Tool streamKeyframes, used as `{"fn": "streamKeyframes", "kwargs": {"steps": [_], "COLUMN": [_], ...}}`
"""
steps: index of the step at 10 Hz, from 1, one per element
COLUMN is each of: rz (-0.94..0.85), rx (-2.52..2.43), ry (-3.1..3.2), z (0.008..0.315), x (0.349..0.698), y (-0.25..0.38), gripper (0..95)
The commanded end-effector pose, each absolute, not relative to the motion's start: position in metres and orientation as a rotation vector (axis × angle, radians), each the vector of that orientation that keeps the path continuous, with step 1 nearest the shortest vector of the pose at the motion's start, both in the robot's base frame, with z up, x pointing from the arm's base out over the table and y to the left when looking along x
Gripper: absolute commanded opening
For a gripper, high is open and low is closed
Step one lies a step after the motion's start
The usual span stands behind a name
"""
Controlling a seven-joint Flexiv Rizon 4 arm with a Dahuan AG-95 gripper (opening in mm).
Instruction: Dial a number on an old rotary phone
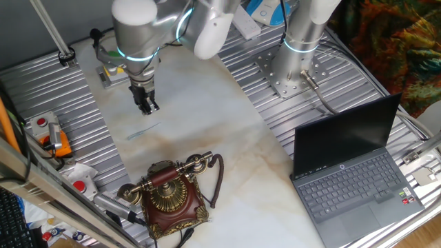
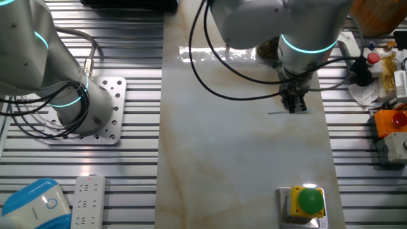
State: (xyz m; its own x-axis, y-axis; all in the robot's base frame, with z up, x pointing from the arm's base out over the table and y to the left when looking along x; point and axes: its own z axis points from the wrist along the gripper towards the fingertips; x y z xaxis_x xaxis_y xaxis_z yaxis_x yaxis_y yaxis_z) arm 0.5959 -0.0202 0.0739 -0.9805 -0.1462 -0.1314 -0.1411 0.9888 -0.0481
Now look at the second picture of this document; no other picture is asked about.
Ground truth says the orange emergency stop box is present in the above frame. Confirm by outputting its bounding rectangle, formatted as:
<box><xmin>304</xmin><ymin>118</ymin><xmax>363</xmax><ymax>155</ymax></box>
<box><xmin>373</xmin><ymin>109</ymin><xmax>407</xmax><ymax>139</ymax></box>

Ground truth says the orange brown bag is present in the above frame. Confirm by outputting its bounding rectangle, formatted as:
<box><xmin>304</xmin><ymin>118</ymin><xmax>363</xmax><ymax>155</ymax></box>
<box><xmin>349</xmin><ymin>0</ymin><xmax>407</xmax><ymax>38</ymax></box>

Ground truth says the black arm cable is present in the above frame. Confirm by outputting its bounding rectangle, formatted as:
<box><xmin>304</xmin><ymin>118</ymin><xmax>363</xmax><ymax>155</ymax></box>
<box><xmin>188</xmin><ymin>0</ymin><xmax>363</xmax><ymax>102</ymax></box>

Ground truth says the silver robot mounting plate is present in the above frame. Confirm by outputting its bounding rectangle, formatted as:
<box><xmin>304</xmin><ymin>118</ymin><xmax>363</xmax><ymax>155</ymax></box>
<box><xmin>43</xmin><ymin>76</ymin><xmax>127</xmax><ymax>146</ymax></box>

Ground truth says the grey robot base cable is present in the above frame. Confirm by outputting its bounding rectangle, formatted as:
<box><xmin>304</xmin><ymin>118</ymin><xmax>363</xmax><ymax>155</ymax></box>
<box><xmin>55</xmin><ymin>27</ymin><xmax>98</xmax><ymax>79</ymax></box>

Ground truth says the green button yellow box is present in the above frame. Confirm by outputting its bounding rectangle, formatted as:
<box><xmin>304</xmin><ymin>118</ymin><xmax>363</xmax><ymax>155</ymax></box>
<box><xmin>288</xmin><ymin>186</ymin><xmax>326</xmax><ymax>219</ymax></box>

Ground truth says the blue white round device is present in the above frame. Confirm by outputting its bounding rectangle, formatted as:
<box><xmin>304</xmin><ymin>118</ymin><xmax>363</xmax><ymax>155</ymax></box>
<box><xmin>0</xmin><ymin>177</ymin><xmax>72</xmax><ymax>229</ymax></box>

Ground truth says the brown gold rotary phone base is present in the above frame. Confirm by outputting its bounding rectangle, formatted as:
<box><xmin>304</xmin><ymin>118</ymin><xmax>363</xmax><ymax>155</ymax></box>
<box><xmin>256</xmin><ymin>36</ymin><xmax>280</xmax><ymax>61</ymax></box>

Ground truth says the yellow plastic bag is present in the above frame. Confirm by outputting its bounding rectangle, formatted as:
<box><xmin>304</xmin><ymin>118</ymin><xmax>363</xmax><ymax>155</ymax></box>
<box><xmin>380</xmin><ymin>50</ymin><xmax>398</xmax><ymax>95</ymax></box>

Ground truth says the grey box red button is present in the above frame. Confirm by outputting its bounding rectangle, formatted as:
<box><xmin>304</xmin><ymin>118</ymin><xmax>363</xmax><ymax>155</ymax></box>
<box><xmin>376</xmin><ymin>132</ymin><xmax>407</xmax><ymax>166</ymax></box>

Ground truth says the white crumpled tissue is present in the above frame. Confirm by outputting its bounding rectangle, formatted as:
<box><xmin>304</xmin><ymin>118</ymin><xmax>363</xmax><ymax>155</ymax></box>
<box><xmin>348</xmin><ymin>76</ymin><xmax>398</xmax><ymax>106</ymax></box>

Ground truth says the white box red button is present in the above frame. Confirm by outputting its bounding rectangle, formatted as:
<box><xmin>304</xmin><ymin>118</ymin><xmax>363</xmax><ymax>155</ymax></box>
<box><xmin>365</xmin><ymin>52</ymin><xmax>384</xmax><ymax>77</ymax></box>

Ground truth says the black base cable bundle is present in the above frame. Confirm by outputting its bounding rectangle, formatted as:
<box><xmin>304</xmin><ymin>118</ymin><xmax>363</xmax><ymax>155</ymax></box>
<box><xmin>0</xmin><ymin>79</ymin><xmax>92</xmax><ymax>139</ymax></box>

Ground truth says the aluminium frame bar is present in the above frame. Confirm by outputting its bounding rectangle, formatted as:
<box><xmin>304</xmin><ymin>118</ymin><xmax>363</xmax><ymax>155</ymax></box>
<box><xmin>336</xmin><ymin>31</ymin><xmax>356</xmax><ymax>70</ymax></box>

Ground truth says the white power strip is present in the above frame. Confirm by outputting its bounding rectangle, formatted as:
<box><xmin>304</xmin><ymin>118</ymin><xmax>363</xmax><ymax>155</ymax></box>
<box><xmin>70</xmin><ymin>174</ymin><xmax>106</xmax><ymax>229</ymax></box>

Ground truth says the black foam microphone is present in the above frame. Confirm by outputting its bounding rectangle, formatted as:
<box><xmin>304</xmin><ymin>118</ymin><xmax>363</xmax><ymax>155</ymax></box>
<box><xmin>349</xmin><ymin>56</ymin><xmax>376</xmax><ymax>87</ymax></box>

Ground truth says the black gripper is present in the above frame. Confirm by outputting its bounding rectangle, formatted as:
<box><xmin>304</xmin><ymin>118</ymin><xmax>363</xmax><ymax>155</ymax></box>
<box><xmin>279</xmin><ymin>71</ymin><xmax>311</xmax><ymax>115</ymax></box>

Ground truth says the ribbed silver camera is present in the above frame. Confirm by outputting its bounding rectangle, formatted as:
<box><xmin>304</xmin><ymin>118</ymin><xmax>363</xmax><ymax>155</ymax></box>
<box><xmin>394</xmin><ymin>69</ymin><xmax>407</xmax><ymax>103</ymax></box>

